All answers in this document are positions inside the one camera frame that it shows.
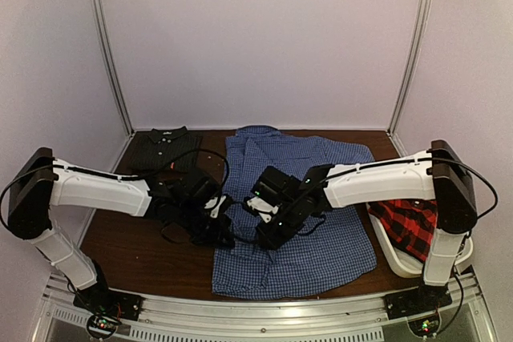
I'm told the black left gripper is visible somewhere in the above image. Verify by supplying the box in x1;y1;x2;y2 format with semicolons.
175;201;234;249

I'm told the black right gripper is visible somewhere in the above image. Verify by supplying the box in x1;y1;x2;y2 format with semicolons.
256;199;305;251

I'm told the blue plaid long sleeve shirt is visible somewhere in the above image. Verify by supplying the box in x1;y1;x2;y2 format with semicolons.
212;126;377;300

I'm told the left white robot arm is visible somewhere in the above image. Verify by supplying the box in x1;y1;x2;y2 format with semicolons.
2;147;235;313

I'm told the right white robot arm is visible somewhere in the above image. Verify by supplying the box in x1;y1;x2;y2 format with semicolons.
243;140;478;312

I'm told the white plastic bin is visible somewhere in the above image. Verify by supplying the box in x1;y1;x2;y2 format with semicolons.
366;201;474;278

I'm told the dark folded shirt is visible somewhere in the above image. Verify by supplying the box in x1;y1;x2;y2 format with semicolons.
127;126;203;173

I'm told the red black plaid shirt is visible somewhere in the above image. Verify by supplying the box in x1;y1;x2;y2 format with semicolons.
368;199;438;263

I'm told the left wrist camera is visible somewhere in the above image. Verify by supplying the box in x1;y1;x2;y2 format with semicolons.
204;195;229;219

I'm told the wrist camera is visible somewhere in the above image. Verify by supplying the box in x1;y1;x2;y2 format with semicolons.
204;195;229;219
244;197;279;223

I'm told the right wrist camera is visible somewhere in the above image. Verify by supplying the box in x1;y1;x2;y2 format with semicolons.
244;197;279;223

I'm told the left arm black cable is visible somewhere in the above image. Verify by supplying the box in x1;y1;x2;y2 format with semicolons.
0;149;232;247

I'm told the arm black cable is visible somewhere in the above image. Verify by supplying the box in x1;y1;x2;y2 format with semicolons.
0;149;232;247
228;157;500;335

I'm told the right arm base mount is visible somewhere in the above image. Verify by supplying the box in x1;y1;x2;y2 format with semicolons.
384;285;452;339

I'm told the right aluminium frame post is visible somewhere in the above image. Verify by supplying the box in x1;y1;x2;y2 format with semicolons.
387;0;432;138

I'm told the aluminium frame post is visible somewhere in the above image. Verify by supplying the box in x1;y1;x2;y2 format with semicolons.
387;0;432;138
91;0;134;137

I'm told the front aluminium rail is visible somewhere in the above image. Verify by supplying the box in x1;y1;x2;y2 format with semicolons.
28;273;499;341

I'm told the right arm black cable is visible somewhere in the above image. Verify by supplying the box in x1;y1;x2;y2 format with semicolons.
228;157;500;335

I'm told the left aluminium frame post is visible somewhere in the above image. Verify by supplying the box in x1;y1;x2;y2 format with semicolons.
91;0;134;137

